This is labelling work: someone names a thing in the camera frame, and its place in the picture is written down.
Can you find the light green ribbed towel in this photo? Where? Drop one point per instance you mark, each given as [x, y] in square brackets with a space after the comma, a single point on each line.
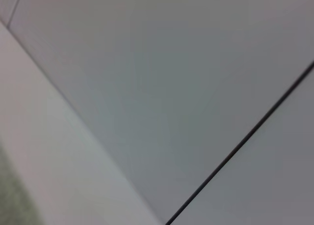
[12, 193]

